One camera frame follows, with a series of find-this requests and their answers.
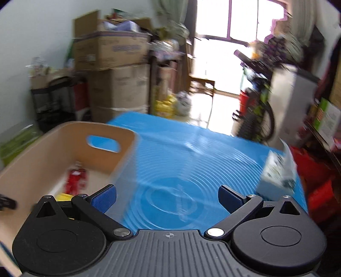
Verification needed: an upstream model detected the red Ultraman figure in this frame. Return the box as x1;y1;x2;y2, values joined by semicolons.
64;162;88;196

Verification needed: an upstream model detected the blue silicone baking mat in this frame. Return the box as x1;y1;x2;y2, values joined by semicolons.
110;112;270;231

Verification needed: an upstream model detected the open cardboard box top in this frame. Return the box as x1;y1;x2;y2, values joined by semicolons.
73;10;150;71

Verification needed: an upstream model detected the green black bicycle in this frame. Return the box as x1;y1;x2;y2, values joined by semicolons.
232;50;275;144

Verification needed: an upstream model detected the black metal shelf rack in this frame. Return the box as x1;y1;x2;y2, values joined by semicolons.
31;76;92;133

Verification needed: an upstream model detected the yellow plastic toy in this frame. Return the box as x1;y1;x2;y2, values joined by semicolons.
55;193;75;220

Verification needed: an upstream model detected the beige plastic storage basket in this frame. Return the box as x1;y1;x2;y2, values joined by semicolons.
1;122;141;276

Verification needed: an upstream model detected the green lidded plastic container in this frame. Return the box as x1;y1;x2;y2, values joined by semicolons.
1;124;42;167

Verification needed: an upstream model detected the white tissue box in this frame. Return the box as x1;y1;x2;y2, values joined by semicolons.
256;140;297;201

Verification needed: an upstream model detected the yellow oil jug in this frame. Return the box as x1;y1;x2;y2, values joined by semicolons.
155;94;177;119

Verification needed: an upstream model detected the red bucket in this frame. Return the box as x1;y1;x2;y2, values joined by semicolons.
239;88;252;115

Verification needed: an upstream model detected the stacked cardboard box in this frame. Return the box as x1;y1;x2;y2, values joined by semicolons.
88;63;150;123

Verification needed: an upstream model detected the wooden chair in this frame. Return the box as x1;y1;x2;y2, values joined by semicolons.
187;74;215;98

